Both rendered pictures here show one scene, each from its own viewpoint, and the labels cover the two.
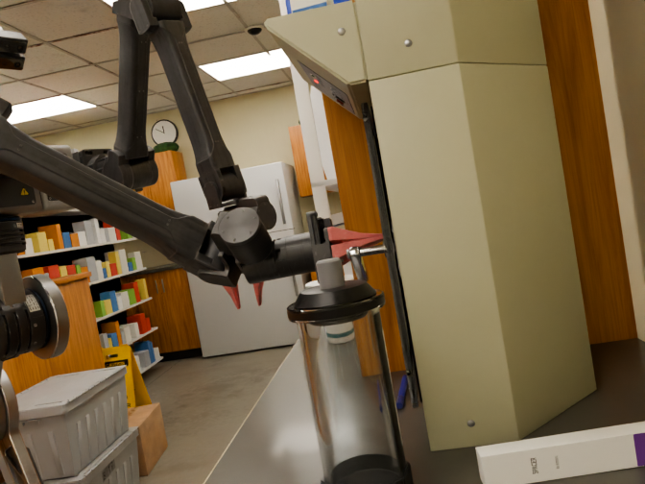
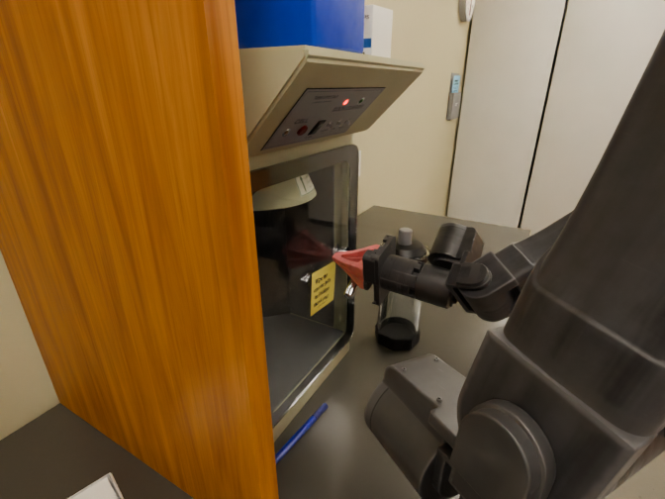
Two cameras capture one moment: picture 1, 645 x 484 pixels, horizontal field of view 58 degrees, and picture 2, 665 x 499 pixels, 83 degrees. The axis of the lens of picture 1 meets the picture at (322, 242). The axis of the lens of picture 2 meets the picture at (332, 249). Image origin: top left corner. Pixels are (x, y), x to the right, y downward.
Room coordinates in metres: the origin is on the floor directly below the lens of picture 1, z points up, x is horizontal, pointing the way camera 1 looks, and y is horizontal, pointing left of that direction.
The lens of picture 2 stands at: (1.36, 0.13, 1.48)
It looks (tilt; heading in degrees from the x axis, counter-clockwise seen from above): 24 degrees down; 202
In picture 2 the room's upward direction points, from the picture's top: straight up
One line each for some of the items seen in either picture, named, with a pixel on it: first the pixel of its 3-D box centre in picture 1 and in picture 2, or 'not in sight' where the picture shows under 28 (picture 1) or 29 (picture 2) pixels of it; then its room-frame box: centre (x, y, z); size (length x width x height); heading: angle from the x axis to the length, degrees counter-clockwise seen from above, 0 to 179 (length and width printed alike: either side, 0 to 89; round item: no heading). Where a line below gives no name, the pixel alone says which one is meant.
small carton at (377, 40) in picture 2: (313, 7); (365, 36); (0.82, -0.04, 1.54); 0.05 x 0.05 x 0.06; 75
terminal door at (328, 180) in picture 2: (391, 248); (311, 282); (0.89, -0.10, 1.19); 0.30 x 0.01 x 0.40; 172
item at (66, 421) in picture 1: (65, 421); not in sight; (2.74, 1.34, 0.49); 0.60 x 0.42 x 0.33; 173
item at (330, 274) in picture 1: (333, 289); (404, 244); (0.64, 0.00, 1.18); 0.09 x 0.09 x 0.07
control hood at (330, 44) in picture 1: (328, 76); (338, 102); (0.89, -0.05, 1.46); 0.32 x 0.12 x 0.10; 173
